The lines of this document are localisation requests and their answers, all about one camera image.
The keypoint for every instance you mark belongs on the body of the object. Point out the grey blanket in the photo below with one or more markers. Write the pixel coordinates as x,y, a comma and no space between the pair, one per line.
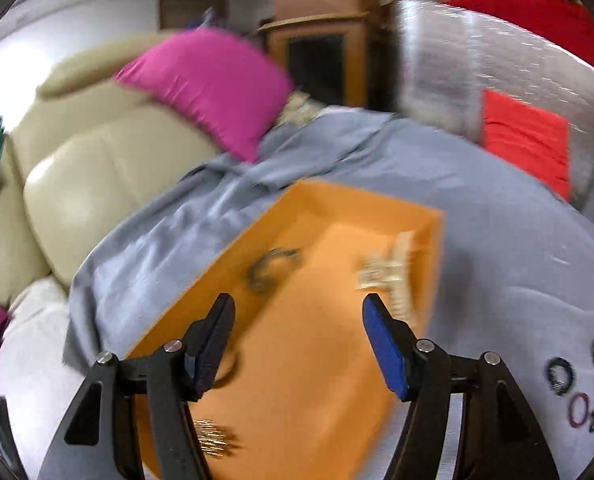
487,240

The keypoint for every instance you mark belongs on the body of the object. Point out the silver wrapped bundle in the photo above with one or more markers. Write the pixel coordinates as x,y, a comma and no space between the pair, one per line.
482,60

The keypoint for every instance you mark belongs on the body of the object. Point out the orange-red cushion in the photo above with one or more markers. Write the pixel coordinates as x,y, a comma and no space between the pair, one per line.
524,137

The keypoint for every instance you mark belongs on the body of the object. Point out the cream leather sofa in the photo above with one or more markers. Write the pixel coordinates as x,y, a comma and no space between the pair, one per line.
92,160

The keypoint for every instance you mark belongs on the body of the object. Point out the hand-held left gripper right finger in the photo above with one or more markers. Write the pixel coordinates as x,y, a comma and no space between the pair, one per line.
384,351

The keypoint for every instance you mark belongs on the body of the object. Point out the white cushion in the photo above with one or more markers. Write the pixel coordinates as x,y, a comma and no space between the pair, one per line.
22,360

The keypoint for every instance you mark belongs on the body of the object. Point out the pink pillow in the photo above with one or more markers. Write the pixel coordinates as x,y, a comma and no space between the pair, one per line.
212,87

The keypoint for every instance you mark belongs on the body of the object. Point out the gold hair clip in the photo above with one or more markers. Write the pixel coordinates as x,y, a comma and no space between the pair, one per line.
389,271

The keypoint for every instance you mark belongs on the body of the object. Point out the orange tray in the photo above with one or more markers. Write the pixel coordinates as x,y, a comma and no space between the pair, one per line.
307,340

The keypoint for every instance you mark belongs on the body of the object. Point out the red cloth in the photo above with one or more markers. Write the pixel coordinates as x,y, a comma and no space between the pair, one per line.
537,15

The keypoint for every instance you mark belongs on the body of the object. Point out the wooden cabinet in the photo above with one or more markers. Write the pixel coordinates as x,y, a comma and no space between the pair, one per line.
322,35

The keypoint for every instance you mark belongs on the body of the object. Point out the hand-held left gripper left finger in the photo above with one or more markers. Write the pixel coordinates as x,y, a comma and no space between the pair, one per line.
211,356

